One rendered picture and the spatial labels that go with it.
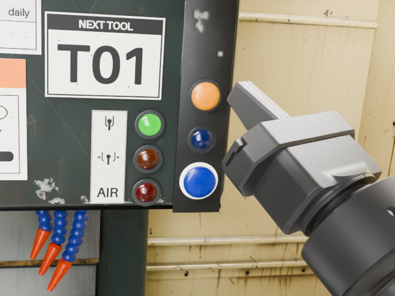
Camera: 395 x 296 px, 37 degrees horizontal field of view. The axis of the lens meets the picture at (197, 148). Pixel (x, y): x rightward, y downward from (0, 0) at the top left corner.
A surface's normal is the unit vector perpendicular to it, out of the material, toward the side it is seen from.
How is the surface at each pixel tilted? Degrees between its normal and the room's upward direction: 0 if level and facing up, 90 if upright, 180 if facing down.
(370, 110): 90
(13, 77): 90
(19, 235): 91
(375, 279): 74
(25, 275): 92
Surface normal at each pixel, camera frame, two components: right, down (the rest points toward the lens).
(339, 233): -0.56, -0.12
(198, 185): 0.16, 0.33
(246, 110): -0.75, 0.14
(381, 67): -0.98, -0.01
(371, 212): -0.18, -0.45
